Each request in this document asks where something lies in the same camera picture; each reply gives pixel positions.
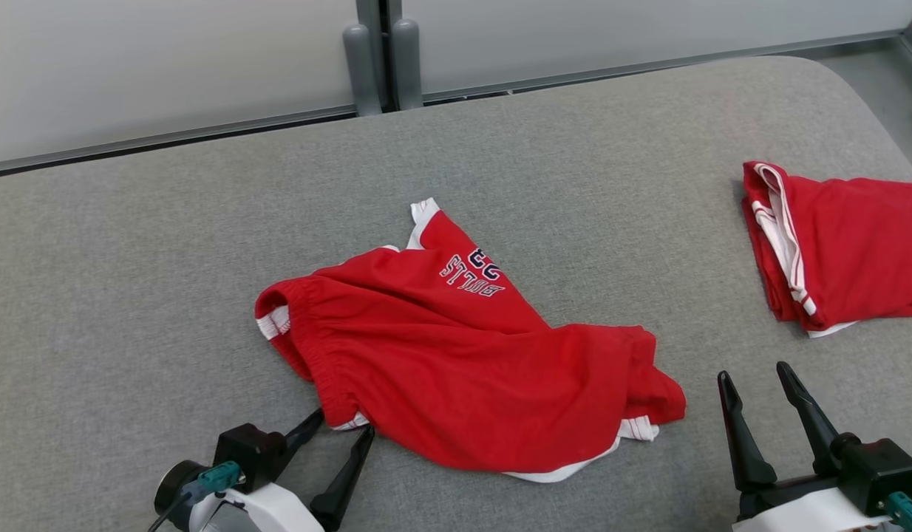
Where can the teal right camera connector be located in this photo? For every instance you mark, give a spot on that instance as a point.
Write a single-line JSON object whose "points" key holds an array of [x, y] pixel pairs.
{"points": [[907, 510]]}

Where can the grey cylindrical bumper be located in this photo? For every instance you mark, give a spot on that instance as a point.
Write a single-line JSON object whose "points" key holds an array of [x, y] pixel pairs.
{"points": [[406, 66], [361, 74]]}

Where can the red basketball jersey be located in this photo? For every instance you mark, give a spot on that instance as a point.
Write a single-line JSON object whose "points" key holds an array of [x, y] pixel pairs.
{"points": [[855, 251]]}

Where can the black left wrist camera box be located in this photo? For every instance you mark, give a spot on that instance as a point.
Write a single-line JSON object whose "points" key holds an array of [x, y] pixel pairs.
{"points": [[249, 451]]}

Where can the grey metal partition post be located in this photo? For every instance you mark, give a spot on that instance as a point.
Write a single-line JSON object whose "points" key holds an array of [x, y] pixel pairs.
{"points": [[371, 44]]}

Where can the grey metal floor rail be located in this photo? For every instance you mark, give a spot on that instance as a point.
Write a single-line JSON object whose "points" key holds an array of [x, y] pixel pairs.
{"points": [[131, 144], [648, 65]]}

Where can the teal camera connector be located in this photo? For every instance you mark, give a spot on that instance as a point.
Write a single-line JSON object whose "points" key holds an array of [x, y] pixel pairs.
{"points": [[221, 476], [907, 510]]}

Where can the red shorts white trim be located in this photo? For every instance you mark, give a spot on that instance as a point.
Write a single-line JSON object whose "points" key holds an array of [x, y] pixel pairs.
{"points": [[441, 355]]}

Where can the teal left camera connector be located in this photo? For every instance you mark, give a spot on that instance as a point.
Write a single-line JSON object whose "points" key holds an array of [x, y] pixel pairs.
{"points": [[221, 476]]}

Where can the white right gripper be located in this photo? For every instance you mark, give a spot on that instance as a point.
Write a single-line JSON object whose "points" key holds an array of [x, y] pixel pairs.
{"points": [[803, 510]]}

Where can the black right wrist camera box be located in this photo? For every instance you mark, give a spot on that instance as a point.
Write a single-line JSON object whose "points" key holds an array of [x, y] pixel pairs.
{"points": [[881, 473]]}

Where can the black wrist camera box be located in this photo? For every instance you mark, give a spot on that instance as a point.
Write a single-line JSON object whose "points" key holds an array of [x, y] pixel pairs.
{"points": [[881, 473], [249, 451]]}

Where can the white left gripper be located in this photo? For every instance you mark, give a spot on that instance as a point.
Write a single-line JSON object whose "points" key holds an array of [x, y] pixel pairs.
{"points": [[264, 513]]}

